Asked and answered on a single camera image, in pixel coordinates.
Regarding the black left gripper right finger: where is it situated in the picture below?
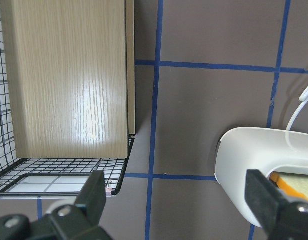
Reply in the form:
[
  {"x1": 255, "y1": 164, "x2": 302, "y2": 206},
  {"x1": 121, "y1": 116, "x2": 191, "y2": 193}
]
[{"x1": 245, "y1": 169, "x2": 308, "y2": 240}]

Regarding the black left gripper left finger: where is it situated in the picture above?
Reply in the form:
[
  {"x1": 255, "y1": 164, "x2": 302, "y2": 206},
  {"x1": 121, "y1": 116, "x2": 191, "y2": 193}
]
[{"x1": 0, "y1": 170, "x2": 106, "y2": 240}]

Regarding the white toaster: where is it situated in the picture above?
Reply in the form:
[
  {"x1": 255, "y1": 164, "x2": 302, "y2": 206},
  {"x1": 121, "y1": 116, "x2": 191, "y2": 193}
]
[{"x1": 214, "y1": 127, "x2": 308, "y2": 227}]

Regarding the yellow toast slice in toaster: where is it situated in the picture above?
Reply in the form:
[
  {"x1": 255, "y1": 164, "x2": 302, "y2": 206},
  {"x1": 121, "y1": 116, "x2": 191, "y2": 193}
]
[{"x1": 269, "y1": 172, "x2": 308, "y2": 201}]

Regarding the white toaster power cable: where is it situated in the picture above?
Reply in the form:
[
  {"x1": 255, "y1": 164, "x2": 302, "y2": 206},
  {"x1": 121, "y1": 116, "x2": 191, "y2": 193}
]
[{"x1": 285, "y1": 79, "x2": 308, "y2": 151}]

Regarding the wooden wire shelf rack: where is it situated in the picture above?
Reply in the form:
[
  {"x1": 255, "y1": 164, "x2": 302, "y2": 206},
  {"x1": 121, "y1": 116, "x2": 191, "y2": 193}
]
[{"x1": 0, "y1": 0, "x2": 135, "y2": 199}]

